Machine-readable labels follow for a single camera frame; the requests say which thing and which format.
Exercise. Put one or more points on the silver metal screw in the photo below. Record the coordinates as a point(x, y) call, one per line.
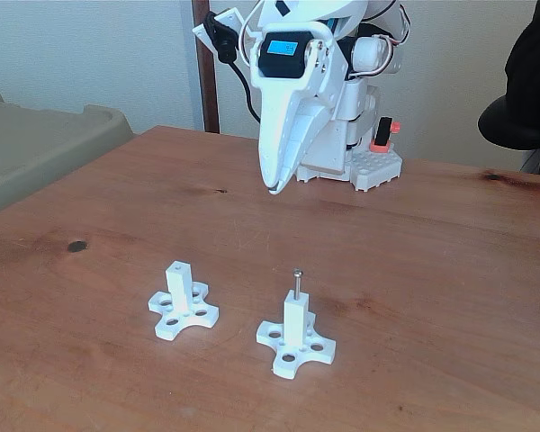
point(298, 283)

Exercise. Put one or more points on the beige plastic bin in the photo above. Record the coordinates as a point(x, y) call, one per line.
point(36, 148)

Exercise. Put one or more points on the black camera on white bracket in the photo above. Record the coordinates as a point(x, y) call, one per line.
point(225, 40)

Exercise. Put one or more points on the white printed post stand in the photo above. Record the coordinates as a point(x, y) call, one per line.
point(180, 288)
point(294, 324)

